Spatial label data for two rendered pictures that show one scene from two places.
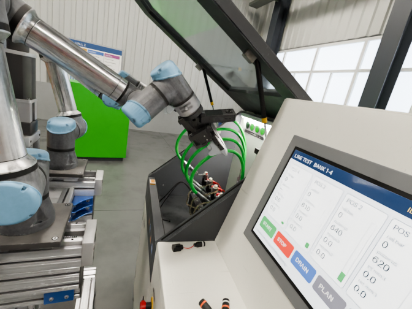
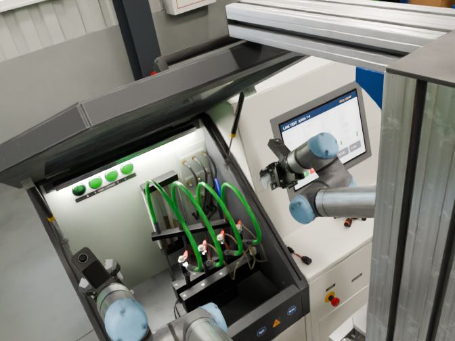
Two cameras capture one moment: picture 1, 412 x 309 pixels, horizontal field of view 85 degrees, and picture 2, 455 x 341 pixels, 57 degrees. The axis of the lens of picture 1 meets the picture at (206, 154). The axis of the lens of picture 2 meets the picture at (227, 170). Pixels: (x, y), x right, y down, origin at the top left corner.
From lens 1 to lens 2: 1.64 m
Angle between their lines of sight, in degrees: 89
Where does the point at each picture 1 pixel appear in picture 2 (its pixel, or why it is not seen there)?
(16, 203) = not seen: hidden behind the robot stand
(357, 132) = (304, 90)
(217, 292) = (325, 226)
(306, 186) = (304, 134)
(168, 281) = (340, 251)
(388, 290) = (351, 128)
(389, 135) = (315, 82)
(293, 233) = not seen: hidden behind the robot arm
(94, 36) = not seen: outside the picture
